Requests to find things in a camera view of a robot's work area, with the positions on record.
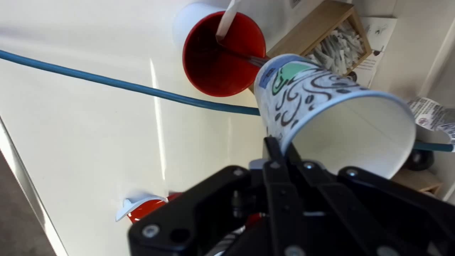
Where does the large red mug shard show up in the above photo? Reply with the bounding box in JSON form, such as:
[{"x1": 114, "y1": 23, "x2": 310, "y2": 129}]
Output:
[{"x1": 116, "y1": 191, "x2": 183, "y2": 225}]

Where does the white stirrer stick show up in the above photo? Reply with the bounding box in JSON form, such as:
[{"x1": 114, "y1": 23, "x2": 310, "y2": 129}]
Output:
[{"x1": 215, "y1": 0, "x2": 244, "y2": 43}]

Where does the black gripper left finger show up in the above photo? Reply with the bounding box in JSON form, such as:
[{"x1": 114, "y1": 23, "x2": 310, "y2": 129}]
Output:
[{"x1": 127, "y1": 135, "x2": 306, "y2": 256}]

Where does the small wooden sugar packet box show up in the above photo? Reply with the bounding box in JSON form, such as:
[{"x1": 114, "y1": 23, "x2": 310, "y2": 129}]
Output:
[{"x1": 268, "y1": 0, "x2": 374, "y2": 78}]

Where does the long dark power cable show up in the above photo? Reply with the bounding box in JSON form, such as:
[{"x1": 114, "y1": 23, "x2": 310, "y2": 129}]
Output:
[{"x1": 0, "y1": 48, "x2": 455, "y2": 154}]

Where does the patterned paper cup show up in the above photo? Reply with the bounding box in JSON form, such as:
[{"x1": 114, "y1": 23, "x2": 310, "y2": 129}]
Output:
[{"x1": 254, "y1": 53, "x2": 419, "y2": 181}]

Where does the wooden countertop organizer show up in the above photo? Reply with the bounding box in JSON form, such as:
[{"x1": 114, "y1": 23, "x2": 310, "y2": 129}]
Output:
[{"x1": 392, "y1": 97, "x2": 455, "y2": 198}]

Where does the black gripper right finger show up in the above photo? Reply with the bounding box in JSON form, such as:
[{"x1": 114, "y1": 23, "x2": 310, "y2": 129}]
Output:
[{"x1": 285, "y1": 144, "x2": 455, "y2": 256}]

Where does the white mug with red interior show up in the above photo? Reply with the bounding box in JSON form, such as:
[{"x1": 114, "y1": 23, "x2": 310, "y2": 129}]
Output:
[{"x1": 173, "y1": 0, "x2": 269, "y2": 100}]

